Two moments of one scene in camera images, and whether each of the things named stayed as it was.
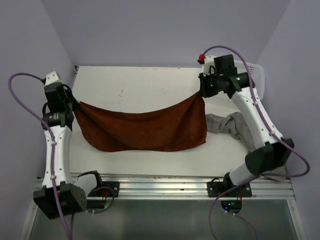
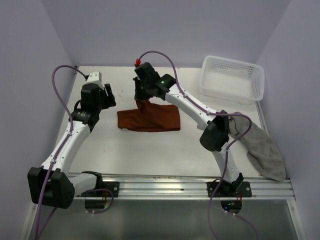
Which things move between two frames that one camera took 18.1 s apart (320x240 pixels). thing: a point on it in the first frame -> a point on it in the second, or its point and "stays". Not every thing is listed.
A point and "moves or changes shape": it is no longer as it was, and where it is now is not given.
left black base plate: x=104 y=193 stays
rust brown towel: x=182 y=127 moves or changes shape
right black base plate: x=215 y=189 stays
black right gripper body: x=211 y=83 -> x=141 y=91
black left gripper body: x=70 y=102 -> x=102 y=104
